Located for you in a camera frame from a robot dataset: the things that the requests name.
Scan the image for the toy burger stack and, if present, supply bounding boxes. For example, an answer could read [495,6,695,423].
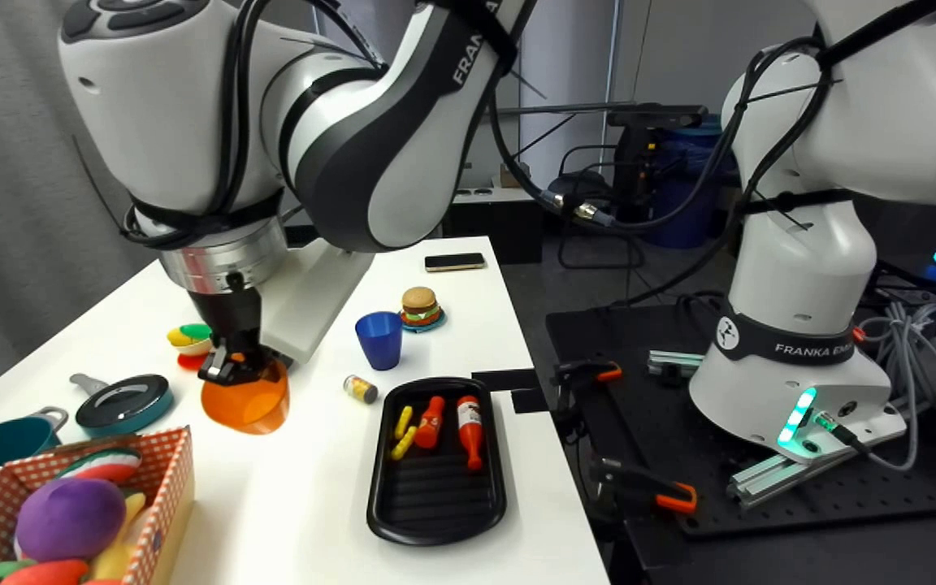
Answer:
[397,306,449,335]

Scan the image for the toy hamburger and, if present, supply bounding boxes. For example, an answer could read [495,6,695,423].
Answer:
[400,283,446,325]

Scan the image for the plain toy ketchup bottle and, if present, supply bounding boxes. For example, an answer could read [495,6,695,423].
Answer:
[411,393,449,456]

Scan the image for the orange handled black clamp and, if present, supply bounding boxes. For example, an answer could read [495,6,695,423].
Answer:
[595,456,702,520]
[552,359,628,393]

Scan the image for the purple plush vegetable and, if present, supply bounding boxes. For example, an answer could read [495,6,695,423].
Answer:
[14,478,131,566]

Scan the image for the red ketchup bottle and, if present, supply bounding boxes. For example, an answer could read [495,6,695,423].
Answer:
[450,393,489,474]

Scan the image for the orange plastic cup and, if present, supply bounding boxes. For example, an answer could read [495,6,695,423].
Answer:
[199,353,292,440]

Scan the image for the red checkered cardboard basket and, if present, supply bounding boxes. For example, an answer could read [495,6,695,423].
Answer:
[0,423,199,585]

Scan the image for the black perforated breadboard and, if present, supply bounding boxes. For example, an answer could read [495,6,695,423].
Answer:
[543,296,936,542]

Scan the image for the striped plush food slice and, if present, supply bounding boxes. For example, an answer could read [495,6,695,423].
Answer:
[58,449,146,489]

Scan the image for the blue storage bin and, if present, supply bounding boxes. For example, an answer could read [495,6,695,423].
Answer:
[650,122,754,250]

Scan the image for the teal frying pan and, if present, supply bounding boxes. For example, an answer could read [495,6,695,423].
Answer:
[65,370,179,443]

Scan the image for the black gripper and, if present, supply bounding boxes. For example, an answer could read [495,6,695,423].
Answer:
[186,283,276,388]

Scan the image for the blue plastic cup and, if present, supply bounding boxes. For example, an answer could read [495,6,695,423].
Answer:
[349,308,406,374]

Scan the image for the yellow plush vegetable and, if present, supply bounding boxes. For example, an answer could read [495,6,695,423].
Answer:
[87,490,153,585]

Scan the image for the black tape strip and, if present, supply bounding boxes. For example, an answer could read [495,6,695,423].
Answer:
[421,250,489,272]

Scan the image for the black ribbed plastic tray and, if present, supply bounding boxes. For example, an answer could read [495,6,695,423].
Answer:
[362,374,510,551]

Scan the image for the small toy food can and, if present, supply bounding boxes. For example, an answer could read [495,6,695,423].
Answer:
[340,374,380,408]

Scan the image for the black equipment box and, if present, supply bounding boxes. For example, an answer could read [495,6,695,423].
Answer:
[605,100,710,202]

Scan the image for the grey cable bundle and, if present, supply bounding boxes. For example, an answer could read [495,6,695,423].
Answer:
[851,300,936,474]

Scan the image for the aluminium extrusion rail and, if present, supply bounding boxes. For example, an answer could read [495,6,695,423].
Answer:
[723,412,908,506]

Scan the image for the red plush vegetable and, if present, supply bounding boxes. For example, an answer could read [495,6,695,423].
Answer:
[0,556,93,585]

